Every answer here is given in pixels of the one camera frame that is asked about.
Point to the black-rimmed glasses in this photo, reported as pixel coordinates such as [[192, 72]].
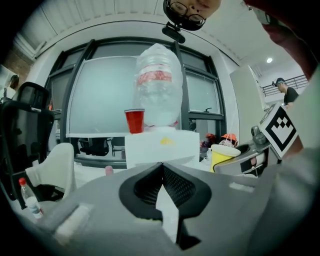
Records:
[[186, 12]]

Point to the orange black helmet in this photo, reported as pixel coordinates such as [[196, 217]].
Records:
[[210, 136], [228, 137]]

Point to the black office chair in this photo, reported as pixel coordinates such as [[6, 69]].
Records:
[[25, 125]]

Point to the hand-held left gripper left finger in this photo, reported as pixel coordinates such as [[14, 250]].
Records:
[[100, 200]]

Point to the frosted white panel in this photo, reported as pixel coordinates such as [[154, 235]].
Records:
[[105, 100]]

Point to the white water dispenser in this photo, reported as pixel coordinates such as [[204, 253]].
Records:
[[150, 150]]

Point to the person's face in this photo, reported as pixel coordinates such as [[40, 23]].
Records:
[[200, 6]]

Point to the large clear water bottle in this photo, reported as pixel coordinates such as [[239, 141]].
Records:
[[157, 95]]

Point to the person's right forearm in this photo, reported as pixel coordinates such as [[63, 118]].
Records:
[[296, 147]]

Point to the person's red shirt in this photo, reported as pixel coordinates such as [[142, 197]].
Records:
[[295, 32]]

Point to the red plastic cup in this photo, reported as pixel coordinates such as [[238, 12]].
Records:
[[134, 122]]

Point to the black metal railing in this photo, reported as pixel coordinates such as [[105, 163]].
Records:
[[282, 85]]

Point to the yellow cup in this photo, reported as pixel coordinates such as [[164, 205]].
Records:
[[220, 156]]

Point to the pink translucent cup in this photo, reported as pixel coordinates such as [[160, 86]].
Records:
[[109, 170]]

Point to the clear bottle with red cap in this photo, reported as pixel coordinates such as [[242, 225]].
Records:
[[31, 200]]

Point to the white ceiling pipes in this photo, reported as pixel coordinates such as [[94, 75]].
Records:
[[30, 45]]

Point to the round ceiling lamp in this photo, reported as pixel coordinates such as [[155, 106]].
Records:
[[269, 60]]

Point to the black window frame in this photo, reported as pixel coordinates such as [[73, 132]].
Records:
[[65, 80]]

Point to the white window sill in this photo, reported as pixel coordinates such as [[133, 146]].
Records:
[[92, 172]]

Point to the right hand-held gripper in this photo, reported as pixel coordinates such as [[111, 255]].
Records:
[[280, 130]]

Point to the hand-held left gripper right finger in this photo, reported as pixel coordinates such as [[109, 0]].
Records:
[[237, 212]]

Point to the black head-worn camera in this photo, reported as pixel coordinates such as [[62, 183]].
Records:
[[173, 33]]

